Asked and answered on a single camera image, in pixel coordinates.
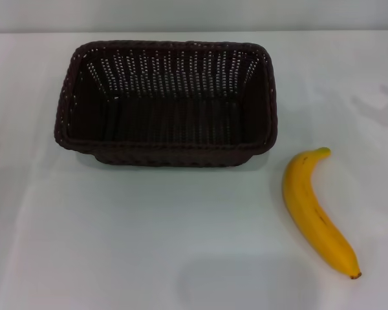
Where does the dark brown woven basket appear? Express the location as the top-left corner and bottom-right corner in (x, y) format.
(54, 40), (280, 169)

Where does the yellow banana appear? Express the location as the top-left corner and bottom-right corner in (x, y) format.
(282, 147), (363, 280)

